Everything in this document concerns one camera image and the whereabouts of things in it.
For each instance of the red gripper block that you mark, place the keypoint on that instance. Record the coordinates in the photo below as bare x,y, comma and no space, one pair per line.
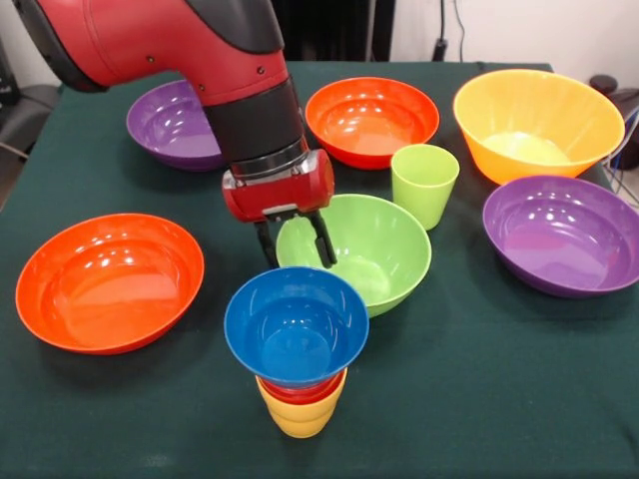
284,194

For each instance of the green plastic bowl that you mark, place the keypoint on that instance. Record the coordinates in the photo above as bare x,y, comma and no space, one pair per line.
379,249

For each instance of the small blue plastic bowl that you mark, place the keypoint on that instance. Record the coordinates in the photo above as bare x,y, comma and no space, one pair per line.
294,329

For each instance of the red plastic cup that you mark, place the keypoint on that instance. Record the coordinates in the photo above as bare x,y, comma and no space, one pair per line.
299,394

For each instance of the yellow plastic cup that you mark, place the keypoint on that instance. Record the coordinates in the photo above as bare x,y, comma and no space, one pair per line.
299,419

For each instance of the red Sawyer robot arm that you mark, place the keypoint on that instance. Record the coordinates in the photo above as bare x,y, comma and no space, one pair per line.
199,50

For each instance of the orange-red plastic bowl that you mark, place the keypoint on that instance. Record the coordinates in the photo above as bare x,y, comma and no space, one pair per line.
110,289
369,125

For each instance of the green plastic cup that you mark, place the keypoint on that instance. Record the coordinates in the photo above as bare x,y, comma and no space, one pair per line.
424,189

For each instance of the purple plastic bowl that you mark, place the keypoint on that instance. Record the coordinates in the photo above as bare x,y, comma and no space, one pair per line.
564,244
165,130

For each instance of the dark green tablecloth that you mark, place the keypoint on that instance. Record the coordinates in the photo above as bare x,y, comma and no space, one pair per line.
449,399

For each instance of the large orange plastic bowl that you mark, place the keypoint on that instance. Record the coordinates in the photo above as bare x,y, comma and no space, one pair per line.
529,115

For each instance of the black chair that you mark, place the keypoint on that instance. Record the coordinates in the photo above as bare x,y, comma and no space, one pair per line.
30,110
624,100

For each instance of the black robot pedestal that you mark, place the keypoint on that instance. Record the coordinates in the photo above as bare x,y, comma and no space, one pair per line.
339,30

